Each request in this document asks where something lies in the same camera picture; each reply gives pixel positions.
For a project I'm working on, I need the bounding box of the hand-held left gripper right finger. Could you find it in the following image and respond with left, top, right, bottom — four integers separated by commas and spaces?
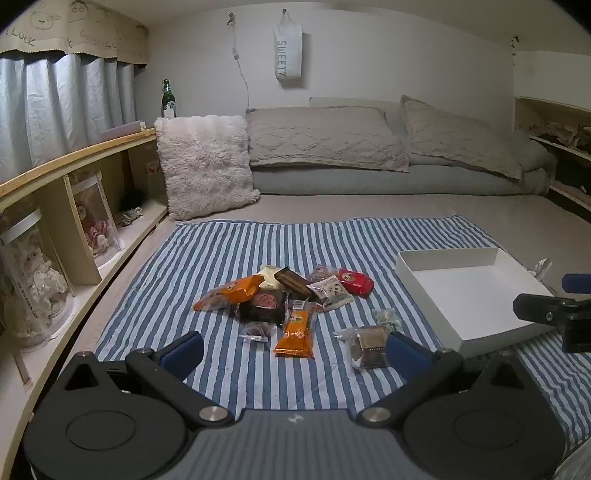
360, 332, 532, 428

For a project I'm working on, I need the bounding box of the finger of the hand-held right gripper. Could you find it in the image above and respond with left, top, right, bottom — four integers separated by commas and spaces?
562, 273, 591, 293
513, 293, 591, 325

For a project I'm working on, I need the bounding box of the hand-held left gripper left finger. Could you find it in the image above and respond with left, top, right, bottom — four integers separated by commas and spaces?
60, 330, 235, 428

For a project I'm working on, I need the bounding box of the clear-wrapped brown cake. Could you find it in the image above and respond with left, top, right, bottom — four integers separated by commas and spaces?
335, 324, 393, 370

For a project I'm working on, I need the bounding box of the white cardboard box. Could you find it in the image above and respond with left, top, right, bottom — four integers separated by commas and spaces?
394, 247, 557, 357

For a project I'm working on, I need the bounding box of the orange clear fried snack packet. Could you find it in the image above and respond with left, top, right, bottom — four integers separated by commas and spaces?
193, 274, 265, 312

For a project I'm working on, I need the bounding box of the white soup packet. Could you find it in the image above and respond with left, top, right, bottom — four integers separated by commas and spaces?
306, 275, 355, 312

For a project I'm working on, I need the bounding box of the cream snack packet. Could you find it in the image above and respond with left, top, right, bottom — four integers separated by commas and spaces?
257, 264, 282, 289

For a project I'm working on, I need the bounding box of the small green candy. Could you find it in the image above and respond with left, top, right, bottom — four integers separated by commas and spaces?
372, 308, 402, 332

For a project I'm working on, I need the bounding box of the small dark candy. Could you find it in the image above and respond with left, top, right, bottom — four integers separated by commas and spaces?
240, 322, 273, 343

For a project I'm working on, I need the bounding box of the red snack packet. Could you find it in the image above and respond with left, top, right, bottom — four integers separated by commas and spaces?
338, 268, 374, 296

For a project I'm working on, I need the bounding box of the dark round pastry pack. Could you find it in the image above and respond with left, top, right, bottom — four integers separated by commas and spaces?
239, 288, 289, 326

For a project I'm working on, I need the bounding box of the blue white striped blanket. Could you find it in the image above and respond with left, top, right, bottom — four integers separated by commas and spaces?
95, 215, 591, 444

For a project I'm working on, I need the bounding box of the orange snack bar packet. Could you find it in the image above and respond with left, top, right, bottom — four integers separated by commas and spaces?
274, 299, 319, 358

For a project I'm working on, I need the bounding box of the small pink packet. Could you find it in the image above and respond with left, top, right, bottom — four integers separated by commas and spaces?
308, 264, 340, 283

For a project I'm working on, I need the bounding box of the brown wafer pack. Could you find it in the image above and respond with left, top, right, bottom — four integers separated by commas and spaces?
274, 267, 312, 296

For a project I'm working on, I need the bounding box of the crumpled beige paper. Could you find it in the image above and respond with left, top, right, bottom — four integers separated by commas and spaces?
531, 117, 591, 153

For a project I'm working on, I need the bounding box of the red doll in clear case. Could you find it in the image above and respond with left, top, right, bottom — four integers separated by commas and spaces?
69, 173, 125, 268

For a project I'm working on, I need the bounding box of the white doll in clear case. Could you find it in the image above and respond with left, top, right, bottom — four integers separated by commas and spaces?
0, 208, 77, 347

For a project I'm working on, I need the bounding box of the wooden bedside shelf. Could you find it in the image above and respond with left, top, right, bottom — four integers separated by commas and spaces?
0, 124, 169, 480

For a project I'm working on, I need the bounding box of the folded grey duvet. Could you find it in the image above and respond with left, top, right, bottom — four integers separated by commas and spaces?
252, 129, 557, 197

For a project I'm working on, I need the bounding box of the fluffy white pillow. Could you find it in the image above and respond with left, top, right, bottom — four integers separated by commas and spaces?
154, 115, 262, 221

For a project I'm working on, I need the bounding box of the beige quilted pillow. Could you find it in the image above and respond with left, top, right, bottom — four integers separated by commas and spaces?
245, 107, 411, 173
401, 95, 525, 181

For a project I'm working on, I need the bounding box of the pink flat box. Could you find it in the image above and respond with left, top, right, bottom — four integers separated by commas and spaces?
99, 121, 146, 139

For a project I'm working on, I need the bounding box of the green glass bottle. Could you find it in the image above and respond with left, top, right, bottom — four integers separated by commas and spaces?
161, 79, 178, 118

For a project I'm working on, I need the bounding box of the grey curtain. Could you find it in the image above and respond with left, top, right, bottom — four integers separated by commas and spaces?
0, 51, 137, 185

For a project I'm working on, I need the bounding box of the white hanging bag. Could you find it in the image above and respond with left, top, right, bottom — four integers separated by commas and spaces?
273, 9, 304, 88

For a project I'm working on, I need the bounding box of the beige printed valance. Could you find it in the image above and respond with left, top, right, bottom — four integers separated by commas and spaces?
0, 0, 151, 65

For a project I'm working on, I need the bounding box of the cream wall shelf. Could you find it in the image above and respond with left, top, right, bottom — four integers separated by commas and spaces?
515, 95, 591, 217

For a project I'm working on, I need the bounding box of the white cable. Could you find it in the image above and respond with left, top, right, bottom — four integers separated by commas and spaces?
226, 14, 252, 114

